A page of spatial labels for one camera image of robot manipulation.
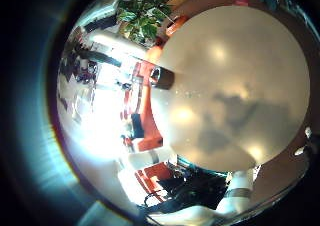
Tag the round orange cushion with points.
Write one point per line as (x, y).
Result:
(177, 25)

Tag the red metal rack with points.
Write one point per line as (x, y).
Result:
(128, 99)

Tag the green potted plant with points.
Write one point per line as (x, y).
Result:
(143, 16)

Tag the teal table base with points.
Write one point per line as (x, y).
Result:
(186, 162)

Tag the orange sofa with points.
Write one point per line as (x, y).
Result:
(148, 119)

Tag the person with white-toed shoes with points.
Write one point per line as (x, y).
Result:
(308, 132)

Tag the dark brown vase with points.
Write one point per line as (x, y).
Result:
(165, 79)

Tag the black box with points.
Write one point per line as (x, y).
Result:
(137, 125)

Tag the orange armchair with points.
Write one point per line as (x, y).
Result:
(156, 172)

